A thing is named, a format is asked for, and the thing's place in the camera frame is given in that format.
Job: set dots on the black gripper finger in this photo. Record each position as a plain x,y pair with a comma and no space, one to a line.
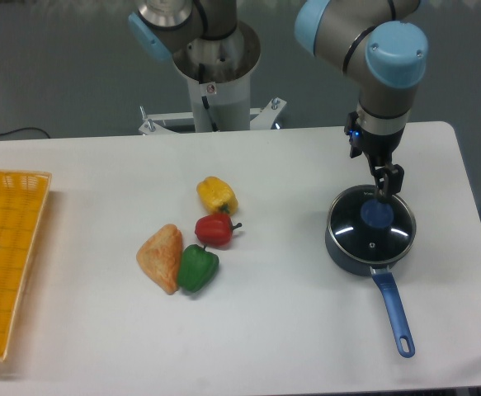
388,181
353,132

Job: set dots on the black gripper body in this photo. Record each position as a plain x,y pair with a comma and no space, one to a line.
378,148

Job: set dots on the glass lid blue knob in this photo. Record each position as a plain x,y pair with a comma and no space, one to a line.
371,230

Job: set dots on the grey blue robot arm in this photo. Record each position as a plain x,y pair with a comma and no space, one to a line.
370,42

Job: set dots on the yellow bell pepper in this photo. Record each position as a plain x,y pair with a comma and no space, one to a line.
217,196

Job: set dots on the red bell pepper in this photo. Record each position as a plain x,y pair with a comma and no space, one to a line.
215,230

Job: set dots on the green bell pepper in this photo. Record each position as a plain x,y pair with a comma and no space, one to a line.
198,267

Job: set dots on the triangular bread pastry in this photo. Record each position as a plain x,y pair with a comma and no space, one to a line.
160,257

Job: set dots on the yellow woven basket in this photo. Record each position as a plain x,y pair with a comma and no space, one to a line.
23,195

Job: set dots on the white pedestal base frame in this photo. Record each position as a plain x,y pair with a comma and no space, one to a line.
261,118

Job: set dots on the blue saucepan with handle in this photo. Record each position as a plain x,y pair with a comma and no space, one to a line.
384,280

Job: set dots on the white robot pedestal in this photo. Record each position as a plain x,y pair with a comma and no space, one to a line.
218,76

